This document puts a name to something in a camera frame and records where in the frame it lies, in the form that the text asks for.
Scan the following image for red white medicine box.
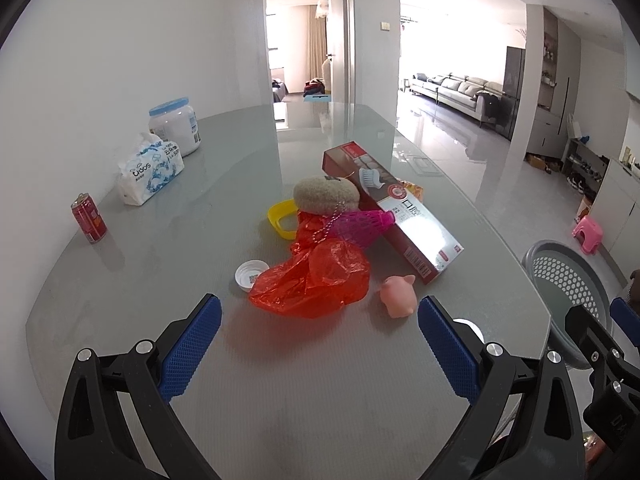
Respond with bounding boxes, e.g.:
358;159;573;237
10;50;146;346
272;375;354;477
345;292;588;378
322;141;463;284

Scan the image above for red plastic bag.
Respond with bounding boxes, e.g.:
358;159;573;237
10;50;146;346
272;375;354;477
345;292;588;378
248;210;370;318

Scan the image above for grey perforated laundry basket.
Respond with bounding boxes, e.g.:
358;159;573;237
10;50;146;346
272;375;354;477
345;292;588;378
522;240;613;370

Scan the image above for pink plastic stool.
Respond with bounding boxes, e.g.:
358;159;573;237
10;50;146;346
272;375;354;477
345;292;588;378
572;214;603;255

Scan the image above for grey base cabinets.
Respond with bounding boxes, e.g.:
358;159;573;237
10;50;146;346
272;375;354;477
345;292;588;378
590;160;640;278

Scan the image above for shoe rack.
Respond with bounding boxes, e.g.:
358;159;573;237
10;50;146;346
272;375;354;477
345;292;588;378
562;139;610;200

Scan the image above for pink pig toy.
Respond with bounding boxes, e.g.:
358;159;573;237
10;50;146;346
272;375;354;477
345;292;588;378
380;274;418;318

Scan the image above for red soda can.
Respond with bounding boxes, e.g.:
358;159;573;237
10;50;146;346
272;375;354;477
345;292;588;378
70;193;107;244

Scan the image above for white bottle cap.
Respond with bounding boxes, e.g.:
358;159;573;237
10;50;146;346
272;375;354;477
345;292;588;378
234;260;269;292

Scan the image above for pink snack bag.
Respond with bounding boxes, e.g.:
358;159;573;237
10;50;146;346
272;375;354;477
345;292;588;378
402;181;424;203

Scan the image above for grey sofa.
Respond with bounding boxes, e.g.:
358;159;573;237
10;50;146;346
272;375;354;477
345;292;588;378
409;73;503;125

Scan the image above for blue white tissue pack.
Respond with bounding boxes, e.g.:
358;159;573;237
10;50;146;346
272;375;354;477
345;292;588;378
116;131;184;206

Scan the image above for dark refrigerator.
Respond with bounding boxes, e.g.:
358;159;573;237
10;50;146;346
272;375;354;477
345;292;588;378
496;47;526;141

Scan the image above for pink shuttlecock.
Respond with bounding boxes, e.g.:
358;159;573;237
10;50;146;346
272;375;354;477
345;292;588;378
329;210;395;249

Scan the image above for beige plush round toy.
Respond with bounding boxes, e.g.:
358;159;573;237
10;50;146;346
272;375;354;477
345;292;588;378
293;176;360;216

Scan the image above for white jar blue lid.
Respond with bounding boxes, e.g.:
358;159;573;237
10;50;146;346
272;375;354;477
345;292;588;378
149;96;202;157

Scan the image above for yellow plastic ring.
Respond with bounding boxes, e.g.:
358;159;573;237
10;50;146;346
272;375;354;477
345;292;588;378
267;198;300;241

